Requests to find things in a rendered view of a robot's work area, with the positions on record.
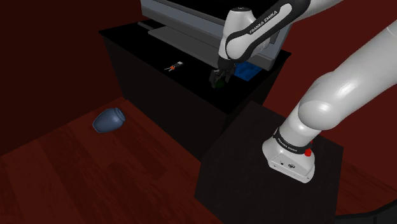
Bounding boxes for blue box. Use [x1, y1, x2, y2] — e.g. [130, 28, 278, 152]
[233, 60, 263, 82]

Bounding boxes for blue vase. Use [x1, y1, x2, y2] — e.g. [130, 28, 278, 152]
[92, 107, 127, 134]

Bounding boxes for black cabinet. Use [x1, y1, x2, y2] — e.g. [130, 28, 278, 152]
[98, 19, 292, 162]

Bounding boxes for black robot stand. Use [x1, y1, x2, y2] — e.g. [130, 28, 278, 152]
[194, 100, 344, 224]

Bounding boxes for keys with black fob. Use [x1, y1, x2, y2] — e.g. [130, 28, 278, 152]
[164, 61, 185, 73]

